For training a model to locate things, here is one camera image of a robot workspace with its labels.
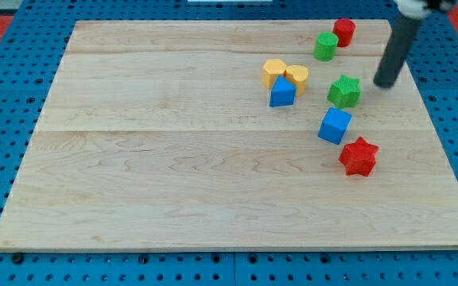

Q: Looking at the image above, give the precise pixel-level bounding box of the red cylinder block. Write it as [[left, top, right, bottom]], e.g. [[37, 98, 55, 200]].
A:
[[332, 18, 356, 47]]

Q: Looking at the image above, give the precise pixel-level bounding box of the green cylinder block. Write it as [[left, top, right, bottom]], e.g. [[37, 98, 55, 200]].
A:
[[313, 32, 339, 61]]

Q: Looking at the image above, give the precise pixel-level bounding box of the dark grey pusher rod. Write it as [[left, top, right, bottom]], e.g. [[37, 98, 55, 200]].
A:
[[373, 14, 423, 88]]

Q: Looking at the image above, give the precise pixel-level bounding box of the yellow heart block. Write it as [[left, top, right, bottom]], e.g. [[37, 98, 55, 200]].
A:
[[285, 65, 309, 96]]

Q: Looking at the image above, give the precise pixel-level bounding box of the blue triangle block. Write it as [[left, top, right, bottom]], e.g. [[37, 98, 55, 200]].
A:
[[269, 75, 297, 107]]

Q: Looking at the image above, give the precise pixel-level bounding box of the wooden board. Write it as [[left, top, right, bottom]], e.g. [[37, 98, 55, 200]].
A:
[[0, 20, 458, 253]]

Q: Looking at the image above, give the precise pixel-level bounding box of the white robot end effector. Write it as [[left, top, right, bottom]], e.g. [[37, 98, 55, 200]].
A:
[[394, 0, 458, 19]]

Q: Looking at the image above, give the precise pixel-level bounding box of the blue cube block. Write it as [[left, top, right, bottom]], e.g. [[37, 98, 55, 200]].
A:
[[318, 107, 352, 145]]

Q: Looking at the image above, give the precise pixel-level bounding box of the red star block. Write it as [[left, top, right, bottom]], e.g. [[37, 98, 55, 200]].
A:
[[339, 137, 379, 177]]

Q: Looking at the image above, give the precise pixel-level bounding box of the green star block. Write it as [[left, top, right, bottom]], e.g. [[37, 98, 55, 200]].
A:
[[327, 74, 361, 109]]

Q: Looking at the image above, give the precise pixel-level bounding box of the yellow hexagon block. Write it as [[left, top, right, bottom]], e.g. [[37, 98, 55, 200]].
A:
[[261, 59, 287, 90]]

